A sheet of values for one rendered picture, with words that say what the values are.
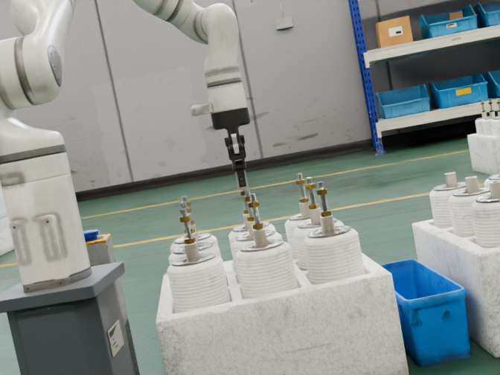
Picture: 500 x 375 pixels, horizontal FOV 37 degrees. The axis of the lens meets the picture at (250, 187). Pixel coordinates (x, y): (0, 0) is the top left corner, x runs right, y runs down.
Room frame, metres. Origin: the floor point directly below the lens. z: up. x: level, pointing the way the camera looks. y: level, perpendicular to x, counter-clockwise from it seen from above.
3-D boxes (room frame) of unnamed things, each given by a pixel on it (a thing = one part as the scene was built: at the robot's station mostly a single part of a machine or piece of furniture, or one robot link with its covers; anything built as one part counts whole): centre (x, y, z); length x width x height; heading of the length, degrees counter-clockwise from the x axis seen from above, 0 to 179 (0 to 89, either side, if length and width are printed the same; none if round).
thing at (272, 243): (1.24, 0.00, 0.25); 0.08 x 0.08 x 0.01
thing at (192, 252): (1.23, 0.12, 0.26); 0.02 x 0.02 x 0.03
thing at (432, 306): (1.36, -0.26, 0.06); 0.30 x 0.11 x 0.12; 4
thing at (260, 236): (1.24, 0.00, 0.26); 0.02 x 0.02 x 0.03
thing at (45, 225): (1.00, 0.28, 0.39); 0.09 x 0.09 x 0.17; 82
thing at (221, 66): (1.46, 0.01, 0.62); 0.09 x 0.07 x 0.15; 29
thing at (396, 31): (5.78, -1.32, 0.89); 0.31 x 0.24 x 0.20; 172
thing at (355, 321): (1.36, 0.01, 0.09); 0.39 x 0.39 x 0.18; 4
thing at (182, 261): (1.23, 0.12, 0.25); 0.08 x 0.08 x 0.01
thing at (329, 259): (1.25, -0.12, 0.16); 0.10 x 0.10 x 0.18
